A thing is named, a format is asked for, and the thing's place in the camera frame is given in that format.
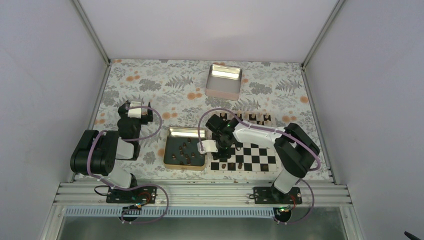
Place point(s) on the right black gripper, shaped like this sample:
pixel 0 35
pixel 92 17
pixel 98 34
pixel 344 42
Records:
pixel 226 155

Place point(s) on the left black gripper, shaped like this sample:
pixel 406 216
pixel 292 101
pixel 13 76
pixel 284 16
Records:
pixel 150 116

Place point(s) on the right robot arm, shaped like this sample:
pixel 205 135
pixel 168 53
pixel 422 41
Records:
pixel 294 148

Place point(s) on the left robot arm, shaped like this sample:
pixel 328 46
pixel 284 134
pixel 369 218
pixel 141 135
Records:
pixel 97 151

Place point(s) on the gold tin tray with pieces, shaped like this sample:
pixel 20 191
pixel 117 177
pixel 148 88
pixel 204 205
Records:
pixel 175 138

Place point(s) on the black white chessboard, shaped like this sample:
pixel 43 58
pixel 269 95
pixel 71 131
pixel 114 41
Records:
pixel 248 158

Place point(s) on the empty silver pink tin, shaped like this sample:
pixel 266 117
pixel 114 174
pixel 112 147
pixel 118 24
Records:
pixel 224 82

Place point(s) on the floral patterned table mat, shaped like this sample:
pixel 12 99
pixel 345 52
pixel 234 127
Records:
pixel 176 89

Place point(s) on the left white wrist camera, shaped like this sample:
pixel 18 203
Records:
pixel 134 110

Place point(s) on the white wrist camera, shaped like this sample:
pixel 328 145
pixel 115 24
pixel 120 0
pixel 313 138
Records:
pixel 207 146
pixel 134 110

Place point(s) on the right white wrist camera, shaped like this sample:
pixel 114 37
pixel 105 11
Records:
pixel 207 146

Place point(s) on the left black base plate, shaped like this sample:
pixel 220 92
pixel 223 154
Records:
pixel 143 195

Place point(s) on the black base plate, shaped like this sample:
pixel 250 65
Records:
pixel 271 196
pixel 143 195

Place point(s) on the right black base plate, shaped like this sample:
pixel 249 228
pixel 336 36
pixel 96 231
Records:
pixel 271 196

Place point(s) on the aluminium front rail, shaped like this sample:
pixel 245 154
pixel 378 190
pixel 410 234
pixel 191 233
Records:
pixel 200 194

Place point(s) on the left aluminium corner post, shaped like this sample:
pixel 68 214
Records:
pixel 90 29

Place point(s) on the aluminium corner post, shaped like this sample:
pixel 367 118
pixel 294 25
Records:
pixel 322 33
pixel 90 29

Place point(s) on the right aluminium corner post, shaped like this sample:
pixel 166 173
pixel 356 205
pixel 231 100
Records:
pixel 322 33

